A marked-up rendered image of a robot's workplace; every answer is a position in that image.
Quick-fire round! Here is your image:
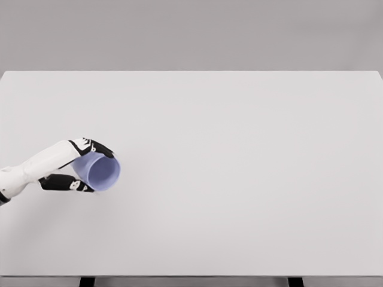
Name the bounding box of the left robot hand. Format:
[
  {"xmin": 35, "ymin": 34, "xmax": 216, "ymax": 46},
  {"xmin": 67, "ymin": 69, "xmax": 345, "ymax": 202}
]
[{"xmin": 22, "ymin": 138, "xmax": 114, "ymax": 194}]

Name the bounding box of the light blue plastic cup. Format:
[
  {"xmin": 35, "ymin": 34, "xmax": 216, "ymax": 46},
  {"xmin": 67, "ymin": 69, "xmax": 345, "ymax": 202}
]
[{"xmin": 72, "ymin": 151, "xmax": 122, "ymax": 193}]

